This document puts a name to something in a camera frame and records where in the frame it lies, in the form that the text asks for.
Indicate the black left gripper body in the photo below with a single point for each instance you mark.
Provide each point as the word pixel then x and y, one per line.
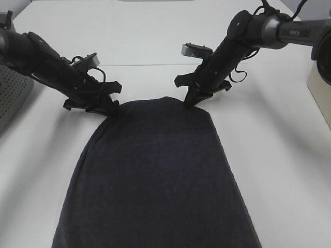
pixel 86 91

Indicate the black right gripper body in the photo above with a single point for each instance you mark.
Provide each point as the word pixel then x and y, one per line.
pixel 208 78

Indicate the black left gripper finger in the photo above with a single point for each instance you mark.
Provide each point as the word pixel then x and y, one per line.
pixel 108 103
pixel 100 110

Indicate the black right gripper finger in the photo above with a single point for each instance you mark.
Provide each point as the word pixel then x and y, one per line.
pixel 200 96
pixel 191 97

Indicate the dark navy towel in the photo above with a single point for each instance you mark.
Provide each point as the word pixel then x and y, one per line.
pixel 155 175

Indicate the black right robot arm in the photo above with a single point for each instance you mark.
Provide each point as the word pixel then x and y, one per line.
pixel 246 34

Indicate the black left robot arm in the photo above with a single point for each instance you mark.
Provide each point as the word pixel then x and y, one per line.
pixel 45 65

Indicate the grey perforated plastic basket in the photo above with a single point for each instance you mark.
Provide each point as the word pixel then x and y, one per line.
pixel 15 83

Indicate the beige box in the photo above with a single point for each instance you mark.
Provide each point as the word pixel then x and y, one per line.
pixel 320 91

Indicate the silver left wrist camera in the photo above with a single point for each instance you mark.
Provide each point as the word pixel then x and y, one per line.
pixel 91 60

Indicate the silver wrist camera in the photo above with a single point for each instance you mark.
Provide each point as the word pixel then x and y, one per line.
pixel 91 60
pixel 196 51

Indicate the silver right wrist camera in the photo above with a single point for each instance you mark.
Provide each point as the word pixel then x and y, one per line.
pixel 196 51

